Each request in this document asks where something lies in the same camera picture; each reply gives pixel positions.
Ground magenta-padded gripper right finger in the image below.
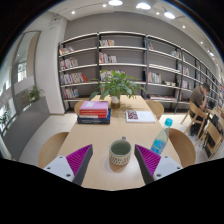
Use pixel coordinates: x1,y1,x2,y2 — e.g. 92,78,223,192
133,143,184,186

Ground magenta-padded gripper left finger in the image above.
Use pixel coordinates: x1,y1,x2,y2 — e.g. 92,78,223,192
43,143,95,187

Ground clear bottle with blue cap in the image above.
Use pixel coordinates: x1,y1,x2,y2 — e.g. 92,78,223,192
150,117,174,156

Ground patterned ceramic mug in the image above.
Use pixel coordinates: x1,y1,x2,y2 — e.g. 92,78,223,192
108,136,133,167

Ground open white book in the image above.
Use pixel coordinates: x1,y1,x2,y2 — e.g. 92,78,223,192
125,109,157,124

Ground dark blue book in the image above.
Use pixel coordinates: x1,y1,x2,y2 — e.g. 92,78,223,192
77,111,112,125

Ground group of wooden chairs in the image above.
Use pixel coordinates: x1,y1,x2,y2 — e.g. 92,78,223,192
180,100,224,160

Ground pink book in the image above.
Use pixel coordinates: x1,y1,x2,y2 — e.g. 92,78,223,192
79,100,110,111

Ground person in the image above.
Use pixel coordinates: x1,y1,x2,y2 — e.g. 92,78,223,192
189,82,212,136

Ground small plant by window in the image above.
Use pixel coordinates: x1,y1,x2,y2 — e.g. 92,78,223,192
26,85,44,103

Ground green potted plant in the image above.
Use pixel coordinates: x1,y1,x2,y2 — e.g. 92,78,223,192
89,69,148,110

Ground grey shelf unit with books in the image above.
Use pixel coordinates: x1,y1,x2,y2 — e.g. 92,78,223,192
57,30,224,114

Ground group of ceiling lights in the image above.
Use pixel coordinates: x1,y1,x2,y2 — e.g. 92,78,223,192
69,0,218,58

